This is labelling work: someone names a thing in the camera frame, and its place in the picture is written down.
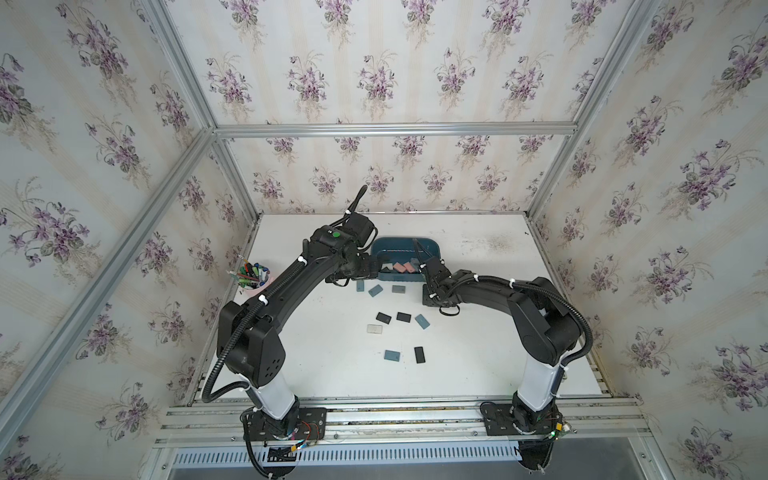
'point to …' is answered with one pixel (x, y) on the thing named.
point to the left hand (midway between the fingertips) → (359, 274)
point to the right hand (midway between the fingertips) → (435, 299)
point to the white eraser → (377, 329)
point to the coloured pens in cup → (251, 275)
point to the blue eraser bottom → (392, 356)
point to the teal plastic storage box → (401, 257)
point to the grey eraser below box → (398, 289)
